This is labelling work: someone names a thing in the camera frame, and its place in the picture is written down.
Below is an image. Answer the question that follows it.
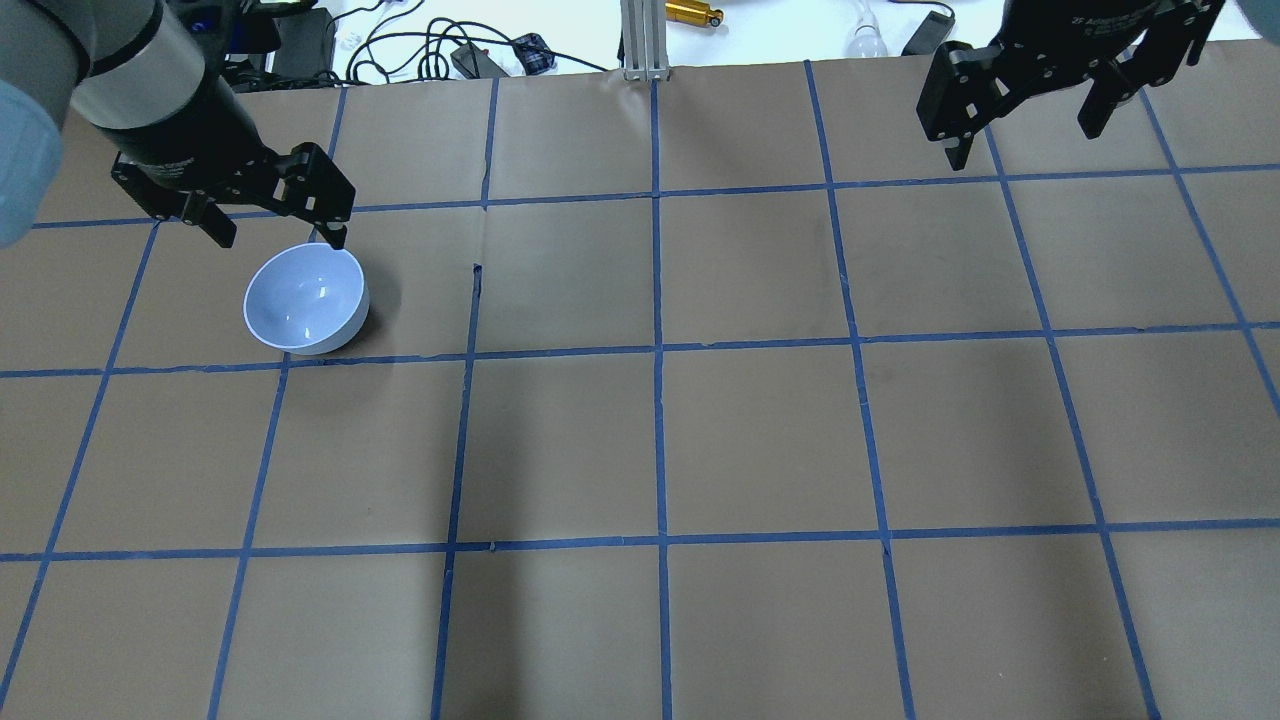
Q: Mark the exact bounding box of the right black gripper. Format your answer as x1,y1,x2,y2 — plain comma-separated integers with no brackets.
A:
916,1,1225,172

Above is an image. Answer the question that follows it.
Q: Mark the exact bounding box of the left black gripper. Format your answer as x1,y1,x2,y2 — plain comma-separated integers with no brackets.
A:
110,129,356,251

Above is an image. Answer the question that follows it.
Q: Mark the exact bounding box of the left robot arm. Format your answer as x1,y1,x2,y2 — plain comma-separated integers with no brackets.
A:
1,1,355,250

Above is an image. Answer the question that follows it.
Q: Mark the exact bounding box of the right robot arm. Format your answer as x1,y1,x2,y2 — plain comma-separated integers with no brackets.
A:
916,1,1226,172

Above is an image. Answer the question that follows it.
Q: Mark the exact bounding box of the blue bowl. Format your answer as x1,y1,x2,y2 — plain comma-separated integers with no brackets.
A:
242,242,371,356

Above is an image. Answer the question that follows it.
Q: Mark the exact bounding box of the black power adapter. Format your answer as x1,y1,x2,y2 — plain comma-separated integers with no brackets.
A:
901,10,955,56

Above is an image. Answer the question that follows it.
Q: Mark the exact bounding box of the white light bulb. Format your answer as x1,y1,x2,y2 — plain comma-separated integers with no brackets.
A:
846,1,890,58

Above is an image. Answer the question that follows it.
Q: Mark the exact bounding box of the gold cylinder tool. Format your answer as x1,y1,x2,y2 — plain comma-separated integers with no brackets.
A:
664,0,724,28

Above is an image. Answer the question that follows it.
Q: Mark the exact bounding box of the brown paper mat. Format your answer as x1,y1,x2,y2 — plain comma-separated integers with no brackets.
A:
3,41,1279,719

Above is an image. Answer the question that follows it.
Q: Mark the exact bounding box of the aluminium frame post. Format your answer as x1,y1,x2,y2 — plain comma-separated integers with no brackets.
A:
620,0,671,82

